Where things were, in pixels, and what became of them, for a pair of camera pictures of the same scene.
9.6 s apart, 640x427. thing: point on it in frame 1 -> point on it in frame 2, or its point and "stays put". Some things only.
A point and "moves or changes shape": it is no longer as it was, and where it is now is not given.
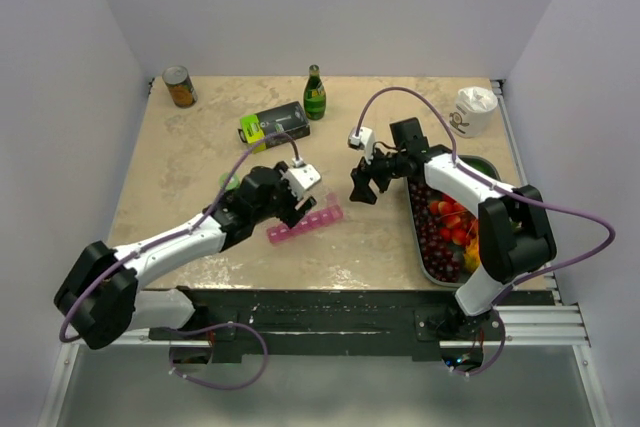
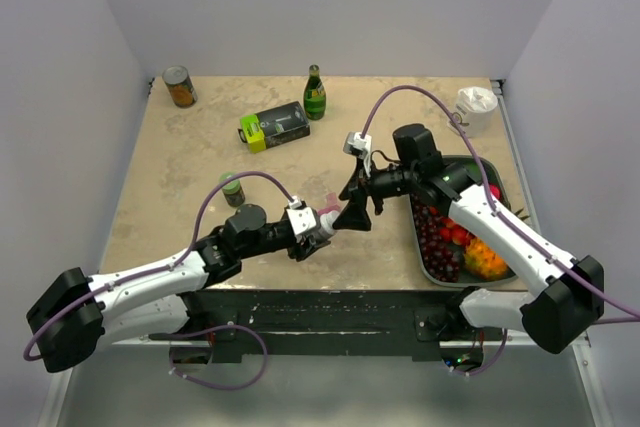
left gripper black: [291, 215] -> [300, 251]
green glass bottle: [315, 96] stays put
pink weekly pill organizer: [317, 217] moves or changes shape
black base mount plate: [237, 323] stays put
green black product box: [291, 119] stays put
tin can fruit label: [179, 84] stays put
